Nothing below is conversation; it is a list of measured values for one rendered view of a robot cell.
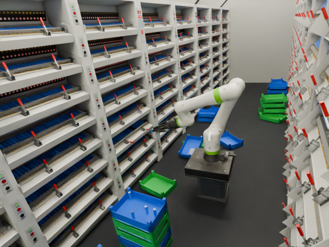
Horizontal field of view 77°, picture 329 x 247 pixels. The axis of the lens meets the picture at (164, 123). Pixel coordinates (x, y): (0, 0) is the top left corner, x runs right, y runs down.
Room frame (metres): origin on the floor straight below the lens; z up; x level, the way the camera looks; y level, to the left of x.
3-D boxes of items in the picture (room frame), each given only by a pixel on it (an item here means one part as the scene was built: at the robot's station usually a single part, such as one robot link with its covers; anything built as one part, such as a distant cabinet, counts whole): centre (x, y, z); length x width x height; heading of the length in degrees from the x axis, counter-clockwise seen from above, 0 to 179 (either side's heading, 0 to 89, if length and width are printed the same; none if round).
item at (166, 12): (2.71, -0.18, 0.82); 0.20 x 0.09 x 1.65; 59
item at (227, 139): (2.24, -0.76, 0.04); 0.30 x 0.20 x 0.08; 19
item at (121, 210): (1.00, 0.23, 0.36); 0.30 x 0.20 x 0.08; 59
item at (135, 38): (2.12, 0.18, 0.82); 0.20 x 0.09 x 1.65; 59
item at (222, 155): (1.44, -0.41, 0.38); 0.26 x 0.15 x 0.06; 66
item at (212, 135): (1.47, -0.37, 0.50); 0.16 x 0.13 x 0.19; 150
